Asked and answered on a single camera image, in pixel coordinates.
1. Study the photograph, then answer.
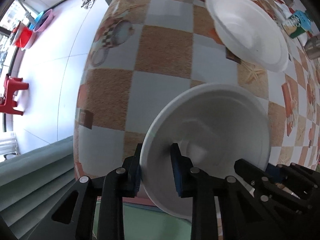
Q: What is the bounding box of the white bowl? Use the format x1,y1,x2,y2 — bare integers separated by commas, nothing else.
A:
140,83,271,219

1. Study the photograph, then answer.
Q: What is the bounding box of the blue plastic basin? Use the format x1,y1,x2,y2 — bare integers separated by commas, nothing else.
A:
29,11,44,30

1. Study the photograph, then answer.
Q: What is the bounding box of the white foam plate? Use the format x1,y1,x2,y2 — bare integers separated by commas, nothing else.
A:
205,0,289,72

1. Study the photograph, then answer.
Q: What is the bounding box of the red plastic stool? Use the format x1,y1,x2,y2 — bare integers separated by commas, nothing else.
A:
0,74,29,115

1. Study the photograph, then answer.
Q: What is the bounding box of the green labelled jar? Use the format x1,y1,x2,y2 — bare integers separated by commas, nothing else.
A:
282,10,313,39

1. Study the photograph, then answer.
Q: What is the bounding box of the checkered patterned tablecloth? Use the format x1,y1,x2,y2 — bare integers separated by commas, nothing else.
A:
73,0,319,178

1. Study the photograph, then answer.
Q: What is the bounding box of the pink plastic basin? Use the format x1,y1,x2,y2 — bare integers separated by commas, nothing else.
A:
33,9,54,33

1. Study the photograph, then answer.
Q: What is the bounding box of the green plastic chair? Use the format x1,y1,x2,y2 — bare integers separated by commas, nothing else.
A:
123,202,191,239

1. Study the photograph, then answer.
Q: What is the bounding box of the red plastic bucket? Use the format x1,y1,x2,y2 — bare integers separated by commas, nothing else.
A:
12,27,36,50

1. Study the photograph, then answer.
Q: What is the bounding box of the metal cup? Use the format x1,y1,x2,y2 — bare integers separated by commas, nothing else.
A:
304,34,320,60

